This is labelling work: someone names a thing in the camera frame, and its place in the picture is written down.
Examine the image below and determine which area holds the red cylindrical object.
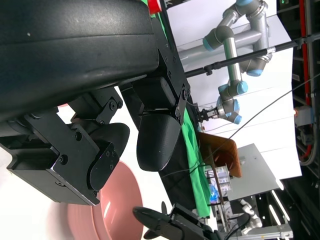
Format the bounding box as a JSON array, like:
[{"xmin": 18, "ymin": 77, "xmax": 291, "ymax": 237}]
[{"xmin": 147, "ymin": 0, "xmax": 162, "ymax": 15}]

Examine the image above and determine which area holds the brown wooden chair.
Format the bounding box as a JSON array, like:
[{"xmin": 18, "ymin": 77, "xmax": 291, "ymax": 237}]
[{"xmin": 198, "ymin": 131, "xmax": 243, "ymax": 179}]

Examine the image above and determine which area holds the black backdrop cloth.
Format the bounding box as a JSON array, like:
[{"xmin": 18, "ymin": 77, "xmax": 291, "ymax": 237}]
[{"xmin": 159, "ymin": 119, "xmax": 200, "ymax": 213}]

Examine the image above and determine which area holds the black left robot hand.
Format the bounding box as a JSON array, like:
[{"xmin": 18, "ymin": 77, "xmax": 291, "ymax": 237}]
[{"xmin": 0, "ymin": 0, "xmax": 192, "ymax": 207}]

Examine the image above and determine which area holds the red vertical hose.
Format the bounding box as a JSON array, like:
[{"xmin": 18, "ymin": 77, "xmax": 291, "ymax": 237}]
[{"xmin": 299, "ymin": 0, "xmax": 313, "ymax": 106}]

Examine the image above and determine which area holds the gray electrical box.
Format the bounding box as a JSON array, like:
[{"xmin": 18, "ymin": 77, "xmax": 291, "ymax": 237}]
[{"xmin": 293, "ymin": 106, "xmax": 315, "ymax": 126}]

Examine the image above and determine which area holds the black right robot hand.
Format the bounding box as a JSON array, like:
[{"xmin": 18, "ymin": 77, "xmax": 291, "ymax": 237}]
[{"xmin": 132, "ymin": 201, "xmax": 218, "ymax": 240}]

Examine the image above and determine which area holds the black backdrop pole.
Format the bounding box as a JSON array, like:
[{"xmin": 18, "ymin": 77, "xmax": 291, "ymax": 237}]
[{"xmin": 184, "ymin": 41, "xmax": 300, "ymax": 78}]

